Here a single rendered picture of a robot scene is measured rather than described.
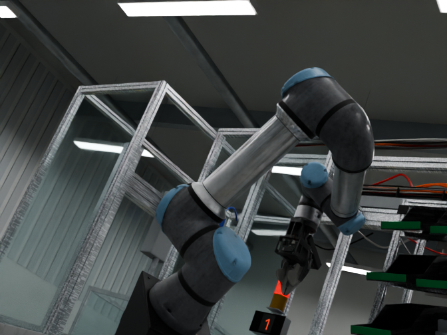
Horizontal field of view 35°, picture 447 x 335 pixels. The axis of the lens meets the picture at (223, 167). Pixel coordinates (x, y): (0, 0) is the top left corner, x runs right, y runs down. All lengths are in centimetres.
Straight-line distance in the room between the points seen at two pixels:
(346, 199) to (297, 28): 692
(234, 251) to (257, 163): 21
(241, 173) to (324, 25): 688
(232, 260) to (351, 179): 35
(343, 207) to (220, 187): 36
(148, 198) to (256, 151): 152
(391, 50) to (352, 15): 69
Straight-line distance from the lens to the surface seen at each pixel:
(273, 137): 161
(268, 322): 236
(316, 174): 193
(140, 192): 305
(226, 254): 157
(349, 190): 174
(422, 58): 850
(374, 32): 830
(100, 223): 260
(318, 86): 160
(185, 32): 829
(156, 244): 305
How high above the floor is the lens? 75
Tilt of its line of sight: 22 degrees up
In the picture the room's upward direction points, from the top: 22 degrees clockwise
